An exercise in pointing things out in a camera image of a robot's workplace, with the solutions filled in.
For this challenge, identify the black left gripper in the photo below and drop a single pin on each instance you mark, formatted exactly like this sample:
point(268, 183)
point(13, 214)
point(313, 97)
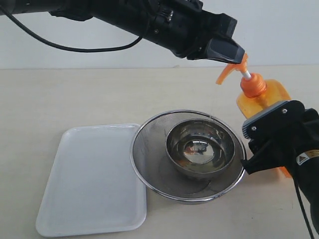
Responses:
point(188, 31)

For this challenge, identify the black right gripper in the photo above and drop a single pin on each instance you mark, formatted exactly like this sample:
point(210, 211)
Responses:
point(283, 147)

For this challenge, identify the small stainless steel bowl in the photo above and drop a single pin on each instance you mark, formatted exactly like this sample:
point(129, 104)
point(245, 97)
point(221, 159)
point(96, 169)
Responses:
point(200, 149)

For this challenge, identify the orange pump soap bottle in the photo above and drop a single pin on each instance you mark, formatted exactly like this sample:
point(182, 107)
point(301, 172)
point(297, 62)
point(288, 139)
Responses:
point(257, 93)

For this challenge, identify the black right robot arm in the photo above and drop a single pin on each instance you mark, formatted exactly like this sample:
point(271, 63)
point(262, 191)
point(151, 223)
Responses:
point(308, 184)

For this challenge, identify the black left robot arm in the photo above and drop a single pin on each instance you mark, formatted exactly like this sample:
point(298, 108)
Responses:
point(124, 14)

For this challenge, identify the steel mesh colander basket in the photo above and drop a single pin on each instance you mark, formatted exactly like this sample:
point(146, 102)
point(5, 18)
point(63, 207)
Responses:
point(153, 167)

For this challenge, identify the white rectangular plastic tray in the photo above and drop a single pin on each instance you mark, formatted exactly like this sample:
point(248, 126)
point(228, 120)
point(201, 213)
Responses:
point(92, 187)

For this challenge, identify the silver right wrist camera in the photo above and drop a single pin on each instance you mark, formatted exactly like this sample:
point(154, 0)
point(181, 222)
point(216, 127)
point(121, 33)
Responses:
point(272, 119)

